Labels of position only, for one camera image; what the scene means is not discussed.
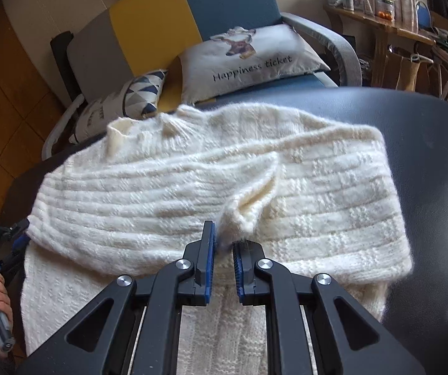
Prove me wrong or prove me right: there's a white triangle print pillow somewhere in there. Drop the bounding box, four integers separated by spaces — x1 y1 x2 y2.
69 69 169 144

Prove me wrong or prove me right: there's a wooden desk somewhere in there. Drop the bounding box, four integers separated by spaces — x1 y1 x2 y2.
323 6 436 87

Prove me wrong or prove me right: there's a grey deer print pillow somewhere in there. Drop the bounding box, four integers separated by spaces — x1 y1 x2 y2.
177 23 331 104

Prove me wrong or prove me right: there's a grey yellow blue sofa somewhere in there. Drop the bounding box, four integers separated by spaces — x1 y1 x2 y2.
1 0 363 161

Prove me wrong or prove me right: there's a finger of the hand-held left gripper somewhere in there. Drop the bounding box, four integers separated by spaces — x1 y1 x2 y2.
0 248 27 282
0 219 31 248

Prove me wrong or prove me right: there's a blue folding chair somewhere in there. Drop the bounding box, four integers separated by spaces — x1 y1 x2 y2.
415 1 432 32

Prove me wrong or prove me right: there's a cream knitted sweater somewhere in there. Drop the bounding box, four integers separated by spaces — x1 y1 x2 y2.
21 105 414 375

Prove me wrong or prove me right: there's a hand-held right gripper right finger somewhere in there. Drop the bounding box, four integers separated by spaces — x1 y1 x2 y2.
232 241 424 375

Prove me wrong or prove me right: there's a brown paper bag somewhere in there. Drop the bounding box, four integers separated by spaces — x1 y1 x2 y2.
394 43 424 92

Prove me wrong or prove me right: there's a black padded table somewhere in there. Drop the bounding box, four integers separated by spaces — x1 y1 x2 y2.
3 86 448 375

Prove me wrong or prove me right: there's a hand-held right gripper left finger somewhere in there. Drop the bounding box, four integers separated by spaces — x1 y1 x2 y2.
15 221 216 375

